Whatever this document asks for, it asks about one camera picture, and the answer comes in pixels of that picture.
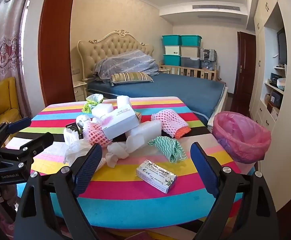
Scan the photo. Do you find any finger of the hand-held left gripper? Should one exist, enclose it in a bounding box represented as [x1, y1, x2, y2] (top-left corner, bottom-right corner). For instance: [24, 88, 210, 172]
[0, 117, 32, 143]
[0, 132, 55, 167]

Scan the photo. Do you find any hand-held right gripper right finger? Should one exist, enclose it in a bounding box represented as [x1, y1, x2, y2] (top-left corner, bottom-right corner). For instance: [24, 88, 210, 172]
[190, 142, 279, 240]

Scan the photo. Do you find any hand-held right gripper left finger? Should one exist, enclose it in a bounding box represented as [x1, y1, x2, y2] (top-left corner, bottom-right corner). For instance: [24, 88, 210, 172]
[14, 143, 103, 240]

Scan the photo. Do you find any clear plastic bag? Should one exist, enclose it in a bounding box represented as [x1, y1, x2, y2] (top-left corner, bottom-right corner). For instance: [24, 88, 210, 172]
[63, 127, 96, 167]

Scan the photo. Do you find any white paper towel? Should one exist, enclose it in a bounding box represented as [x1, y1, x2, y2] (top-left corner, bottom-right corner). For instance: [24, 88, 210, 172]
[106, 141, 132, 168]

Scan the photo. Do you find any pink foam fruit net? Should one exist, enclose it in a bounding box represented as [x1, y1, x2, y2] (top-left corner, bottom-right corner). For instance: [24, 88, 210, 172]
[82, 121, 113, 148]
[151, 109, 187, 138]

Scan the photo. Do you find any black packet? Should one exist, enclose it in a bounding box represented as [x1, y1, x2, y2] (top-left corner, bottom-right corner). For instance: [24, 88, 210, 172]
[66, 122, 84, 140]

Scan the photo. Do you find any green white wavy cloth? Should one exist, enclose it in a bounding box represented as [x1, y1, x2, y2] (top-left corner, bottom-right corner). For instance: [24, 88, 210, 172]
[147, 136, 187, 163]

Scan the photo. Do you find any white wad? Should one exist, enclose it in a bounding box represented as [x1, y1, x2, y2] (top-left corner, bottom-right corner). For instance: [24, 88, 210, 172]
[76, 114, 91, 128]

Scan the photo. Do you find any bin with pink bag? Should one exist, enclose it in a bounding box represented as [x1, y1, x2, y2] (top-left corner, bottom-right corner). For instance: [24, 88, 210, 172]
[212, 111, 271, 165]

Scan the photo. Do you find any small white green box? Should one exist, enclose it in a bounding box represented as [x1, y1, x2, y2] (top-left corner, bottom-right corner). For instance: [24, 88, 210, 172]
[136, 159, 177, 194]

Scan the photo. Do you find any white box with pink print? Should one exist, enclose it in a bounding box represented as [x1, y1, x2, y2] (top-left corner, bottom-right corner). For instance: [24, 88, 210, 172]
[101, 104, 140, 140]

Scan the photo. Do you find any yellow green wrapper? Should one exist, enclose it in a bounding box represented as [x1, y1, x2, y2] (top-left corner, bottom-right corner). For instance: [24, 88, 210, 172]
[82, 94, 103, 113]

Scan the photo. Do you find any yellow chair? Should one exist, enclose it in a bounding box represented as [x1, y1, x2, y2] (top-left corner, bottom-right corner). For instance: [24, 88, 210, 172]
[0, 77, 23, 128]

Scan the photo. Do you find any rainbow striped tablecloth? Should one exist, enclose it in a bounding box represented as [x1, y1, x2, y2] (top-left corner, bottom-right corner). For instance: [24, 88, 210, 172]
[4, 95, 257, 233]

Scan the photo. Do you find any cream nightstand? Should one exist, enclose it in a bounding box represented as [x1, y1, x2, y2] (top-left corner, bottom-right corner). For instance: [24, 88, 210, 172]
[73, 79, 91, 103]

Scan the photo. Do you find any bed with blue sheet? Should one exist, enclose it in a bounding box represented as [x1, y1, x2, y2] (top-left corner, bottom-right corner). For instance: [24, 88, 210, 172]
[87, 73, 228, 127]

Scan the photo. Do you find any pink lace curtain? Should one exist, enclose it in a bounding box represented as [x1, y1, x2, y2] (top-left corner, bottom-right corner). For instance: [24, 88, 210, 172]
[0, 0, 33, 120]

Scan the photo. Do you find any brown wooden panel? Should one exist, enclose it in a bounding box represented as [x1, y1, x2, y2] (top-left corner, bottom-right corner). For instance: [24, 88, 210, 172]
[38, 0, 78, 108]

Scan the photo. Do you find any dark safe box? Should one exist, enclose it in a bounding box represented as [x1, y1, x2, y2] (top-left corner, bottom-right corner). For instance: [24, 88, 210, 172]
[270, 90, 283, 108]

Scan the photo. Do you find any striped pillow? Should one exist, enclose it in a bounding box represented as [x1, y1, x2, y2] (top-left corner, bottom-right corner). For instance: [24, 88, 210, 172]
[110, 71, 154, 85]

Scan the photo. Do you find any dark bag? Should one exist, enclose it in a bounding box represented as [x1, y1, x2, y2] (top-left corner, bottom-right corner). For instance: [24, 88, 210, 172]
[201, 60, 216, 70]

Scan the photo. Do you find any grey storage box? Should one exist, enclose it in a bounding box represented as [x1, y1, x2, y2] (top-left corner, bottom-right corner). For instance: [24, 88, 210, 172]
[181, 57, 201, 68]

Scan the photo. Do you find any dark brown door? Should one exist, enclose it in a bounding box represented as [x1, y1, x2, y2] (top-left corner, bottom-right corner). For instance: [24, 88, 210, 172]
[234, 31, 256, 100]

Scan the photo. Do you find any grey striped duvet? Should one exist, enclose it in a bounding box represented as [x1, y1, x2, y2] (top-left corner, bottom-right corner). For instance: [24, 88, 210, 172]
[94, 50, 159, 82]

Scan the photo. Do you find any teal storage box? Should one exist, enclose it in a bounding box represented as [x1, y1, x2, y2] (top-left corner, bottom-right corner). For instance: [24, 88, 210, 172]
[163, 54, 181, 67]
[162, 35, 182, 47]
[180, 35, 202, 47]

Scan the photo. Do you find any black device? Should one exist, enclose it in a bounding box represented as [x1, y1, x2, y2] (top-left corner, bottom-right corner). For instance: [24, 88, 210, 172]
[270, 73, 283, 85]

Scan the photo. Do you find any beige tufted headboard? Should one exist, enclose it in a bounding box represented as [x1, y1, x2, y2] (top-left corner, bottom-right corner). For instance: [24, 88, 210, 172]
[77, 29, 154, 80]

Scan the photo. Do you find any black white checkered bag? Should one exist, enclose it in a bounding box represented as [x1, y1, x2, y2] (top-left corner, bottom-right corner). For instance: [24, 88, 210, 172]
[200, 47, 217, 61]

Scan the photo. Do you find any beige storage box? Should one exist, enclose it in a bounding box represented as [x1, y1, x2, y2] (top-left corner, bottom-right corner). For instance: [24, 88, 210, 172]
[180, 46, 201, 58]

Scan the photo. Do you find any cream storage box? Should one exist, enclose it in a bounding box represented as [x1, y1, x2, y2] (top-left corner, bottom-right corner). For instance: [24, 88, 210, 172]
[164, 45, 181, 55]

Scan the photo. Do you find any white wardrobe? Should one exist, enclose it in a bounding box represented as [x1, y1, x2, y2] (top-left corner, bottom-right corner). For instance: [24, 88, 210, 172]
[245, 0, 291, 213]

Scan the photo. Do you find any black television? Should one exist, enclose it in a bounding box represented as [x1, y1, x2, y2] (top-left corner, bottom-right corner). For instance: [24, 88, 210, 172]
[277, 27, 288, 65]

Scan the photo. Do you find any ceiling air vent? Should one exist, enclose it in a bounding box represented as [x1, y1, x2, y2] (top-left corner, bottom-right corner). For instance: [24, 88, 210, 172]
[192, 4, 241, 12]

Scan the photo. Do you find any wooden crib rail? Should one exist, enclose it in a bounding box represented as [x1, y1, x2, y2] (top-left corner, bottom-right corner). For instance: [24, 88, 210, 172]
[159, 64, 222, 81]

